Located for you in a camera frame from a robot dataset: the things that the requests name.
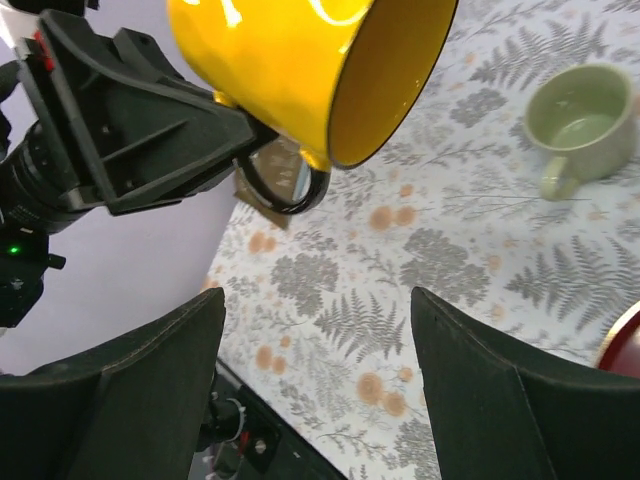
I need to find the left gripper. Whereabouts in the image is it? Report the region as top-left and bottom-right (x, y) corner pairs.
(1, 10), (277, 234)

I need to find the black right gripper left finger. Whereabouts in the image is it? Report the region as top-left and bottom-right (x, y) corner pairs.
(1, 288), (225, 480)

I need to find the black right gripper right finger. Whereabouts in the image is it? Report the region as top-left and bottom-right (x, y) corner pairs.
(411, 287), (639, 479)

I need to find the yellow enamel mug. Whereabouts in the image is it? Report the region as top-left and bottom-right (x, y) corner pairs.
(167, 1), (458, 215)

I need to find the light green mug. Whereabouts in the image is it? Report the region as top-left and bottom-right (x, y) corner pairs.
(523, 63), (638, 201)

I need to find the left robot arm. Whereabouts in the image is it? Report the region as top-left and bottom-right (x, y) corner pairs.
(1, 1), (276, 329)

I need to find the red round tray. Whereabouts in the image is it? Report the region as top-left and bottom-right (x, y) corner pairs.
(595, 301), (640, 379)

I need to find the brown coffee bag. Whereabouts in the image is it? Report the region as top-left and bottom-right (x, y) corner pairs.
(234, 136), (308, 230)

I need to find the floral table mat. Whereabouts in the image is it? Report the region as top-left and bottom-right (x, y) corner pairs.
(206, 1), (639, 479)

